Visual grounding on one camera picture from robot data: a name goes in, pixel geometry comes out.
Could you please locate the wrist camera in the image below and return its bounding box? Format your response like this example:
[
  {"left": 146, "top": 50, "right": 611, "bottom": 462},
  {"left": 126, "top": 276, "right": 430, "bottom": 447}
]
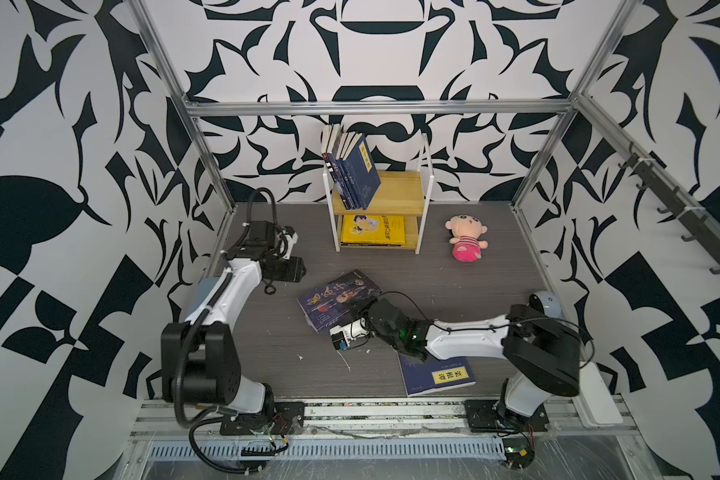
[
  {"left": 329, "top": 319, "right": 370, "bottom": 351},
  {"left": 275, "top": 226, "right": 298, "bottom": 260}
]

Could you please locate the purple book orange calligraphy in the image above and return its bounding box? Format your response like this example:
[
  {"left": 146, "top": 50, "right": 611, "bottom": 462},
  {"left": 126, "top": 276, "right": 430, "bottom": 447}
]
[{"left": 322, "top": 124, "right": 344, "bottom": 199}]

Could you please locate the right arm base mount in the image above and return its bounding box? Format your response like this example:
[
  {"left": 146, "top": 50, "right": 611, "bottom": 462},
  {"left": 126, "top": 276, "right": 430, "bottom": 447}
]
[{"left": 463, "top": 399, "right": 548, "bottom": 435}]

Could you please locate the pink plush doll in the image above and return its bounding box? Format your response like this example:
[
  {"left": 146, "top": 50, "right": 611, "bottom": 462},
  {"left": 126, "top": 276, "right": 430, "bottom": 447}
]
[{"left": 445, "top": 214, "right": 488, "bottom": 263}]

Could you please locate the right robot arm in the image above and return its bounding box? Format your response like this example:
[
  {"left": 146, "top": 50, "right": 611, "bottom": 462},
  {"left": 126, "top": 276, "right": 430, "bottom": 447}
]
[{"left": 354, "top": 298, "right": 583, "bottom": 421}]

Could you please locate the yellow cartoon book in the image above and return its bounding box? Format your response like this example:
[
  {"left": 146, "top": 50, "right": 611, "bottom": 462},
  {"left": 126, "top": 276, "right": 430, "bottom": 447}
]
[{"left": 341, "top": 215, "right": 406, "bottom": 246}]

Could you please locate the white slotted cable duct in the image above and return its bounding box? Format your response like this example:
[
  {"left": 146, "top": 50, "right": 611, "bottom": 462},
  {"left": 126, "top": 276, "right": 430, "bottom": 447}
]
[{"left": 143, "top": 436, "right": 508, "bottom": 463}]

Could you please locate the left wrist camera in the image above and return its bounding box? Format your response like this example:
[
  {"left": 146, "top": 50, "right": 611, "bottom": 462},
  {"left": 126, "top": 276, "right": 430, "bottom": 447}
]
[{"left": 275, "top": 226, "right": 298, "bottom": 260}]

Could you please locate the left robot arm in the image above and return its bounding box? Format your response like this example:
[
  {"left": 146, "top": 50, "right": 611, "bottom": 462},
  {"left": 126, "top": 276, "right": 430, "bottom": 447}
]
[{"left": 160, "top": 204, "right": 307, "bottom": 475}]

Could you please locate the wooden white-framed bookshelf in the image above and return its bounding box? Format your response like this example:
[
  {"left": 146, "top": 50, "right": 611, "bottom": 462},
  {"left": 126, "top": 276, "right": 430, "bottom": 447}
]
[{"left": 323, "top": 134, "right": 435, "bottom": 252}]

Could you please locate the grey hook rail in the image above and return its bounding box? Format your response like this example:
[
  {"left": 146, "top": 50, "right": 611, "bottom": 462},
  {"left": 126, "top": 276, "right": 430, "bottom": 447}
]
[{"left": 619, "top": 141, "right": 720, "bottom": 275}]

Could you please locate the white round speaker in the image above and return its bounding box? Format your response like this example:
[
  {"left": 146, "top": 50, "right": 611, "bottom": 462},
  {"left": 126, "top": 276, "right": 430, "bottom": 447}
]
[{"left": 528, "top": 290, "right": 564, "bottom": 319}]

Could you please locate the aluminium frame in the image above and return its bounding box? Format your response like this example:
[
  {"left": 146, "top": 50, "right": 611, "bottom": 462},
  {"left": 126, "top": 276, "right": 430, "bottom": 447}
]
[{"left": 122, "top": 0, "right": 720, "bottom": 265}]

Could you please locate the white box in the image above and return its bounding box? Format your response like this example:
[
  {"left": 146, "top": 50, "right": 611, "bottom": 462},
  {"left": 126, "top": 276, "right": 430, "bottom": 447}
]
[{"left": 573, "top": 363, "right": 623, "bottom": 428}]

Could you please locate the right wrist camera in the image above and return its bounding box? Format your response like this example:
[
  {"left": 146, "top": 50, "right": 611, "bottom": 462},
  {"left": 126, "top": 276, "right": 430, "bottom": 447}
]
[{"left": 329, "top": 319, "right": 370, "bottom": 351}]

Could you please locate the navy book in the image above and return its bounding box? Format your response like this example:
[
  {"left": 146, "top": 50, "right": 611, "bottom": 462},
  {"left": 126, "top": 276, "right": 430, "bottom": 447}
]
[
  {"left": 328, "top": 124, "right": 352, "bottom": 210},
  {"left": 398, "top": 354, "right": 476, "bottom": 397},
  {"left": 336, "top": 131, "right": 360, "bottom": 210},
  {"left": 345, "top": 133, "right": 381, "bottom": 210}
]

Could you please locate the light blue case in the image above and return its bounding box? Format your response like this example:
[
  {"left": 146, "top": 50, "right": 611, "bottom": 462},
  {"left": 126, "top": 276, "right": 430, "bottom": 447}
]
[{"left": 182, "top": 277, "right": 219, "bottom": 321}]

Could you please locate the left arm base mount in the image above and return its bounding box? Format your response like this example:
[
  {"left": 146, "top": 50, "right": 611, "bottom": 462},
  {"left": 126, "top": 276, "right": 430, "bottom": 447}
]
[{"left": 220, "top": 401, "right": 306, "bottom": 436}]

